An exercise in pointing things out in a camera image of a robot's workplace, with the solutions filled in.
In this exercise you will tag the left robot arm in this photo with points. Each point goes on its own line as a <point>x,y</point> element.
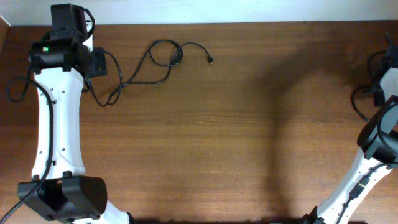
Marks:
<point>61,65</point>

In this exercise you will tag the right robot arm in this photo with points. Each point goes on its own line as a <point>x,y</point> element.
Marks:
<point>375,158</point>

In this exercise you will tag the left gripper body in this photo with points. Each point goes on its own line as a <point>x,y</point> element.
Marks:
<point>101,69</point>

